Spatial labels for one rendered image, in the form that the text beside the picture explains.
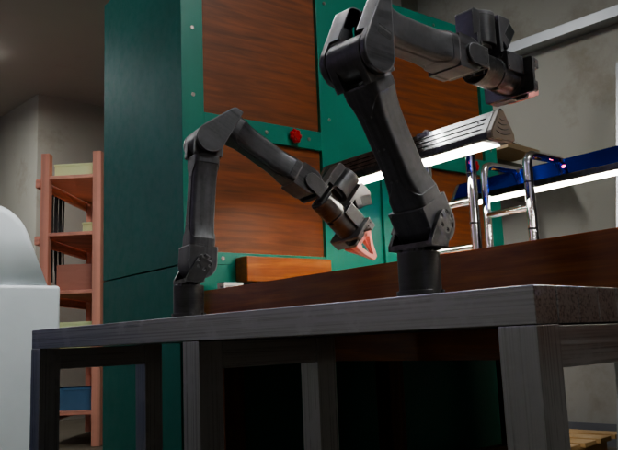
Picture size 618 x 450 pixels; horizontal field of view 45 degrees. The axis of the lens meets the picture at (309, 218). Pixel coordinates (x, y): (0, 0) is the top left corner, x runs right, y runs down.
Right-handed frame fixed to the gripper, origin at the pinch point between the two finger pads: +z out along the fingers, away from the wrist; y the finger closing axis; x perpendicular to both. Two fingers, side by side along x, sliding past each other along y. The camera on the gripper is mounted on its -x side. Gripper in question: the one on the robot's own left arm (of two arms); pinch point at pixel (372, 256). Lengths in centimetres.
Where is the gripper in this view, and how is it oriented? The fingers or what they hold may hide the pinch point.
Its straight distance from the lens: 179.9
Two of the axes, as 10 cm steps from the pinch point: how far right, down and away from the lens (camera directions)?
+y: -6.0, 1.6, 7.8
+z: 6.4, 6.8, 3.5
